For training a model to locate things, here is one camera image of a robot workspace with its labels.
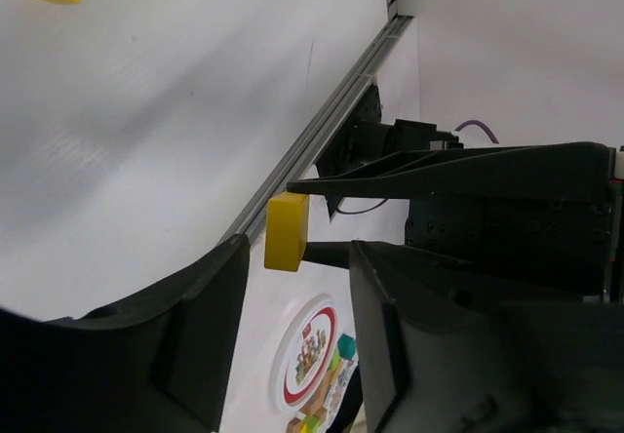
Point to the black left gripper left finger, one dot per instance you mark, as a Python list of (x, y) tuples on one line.
[(155, 361)]

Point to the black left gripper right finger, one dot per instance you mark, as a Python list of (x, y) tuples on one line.
[(443, 348)]

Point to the yellow cube block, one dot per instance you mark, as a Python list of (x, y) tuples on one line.
[(286, 231)]

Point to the aluminium front rail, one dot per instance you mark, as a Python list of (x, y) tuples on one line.
[(311, 142)]

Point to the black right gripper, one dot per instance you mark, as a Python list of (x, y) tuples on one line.
[(550, 215)]

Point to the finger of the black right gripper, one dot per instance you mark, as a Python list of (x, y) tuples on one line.
[(328, 253)]

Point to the round red white sticker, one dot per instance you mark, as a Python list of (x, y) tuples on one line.
[(312, 369)]

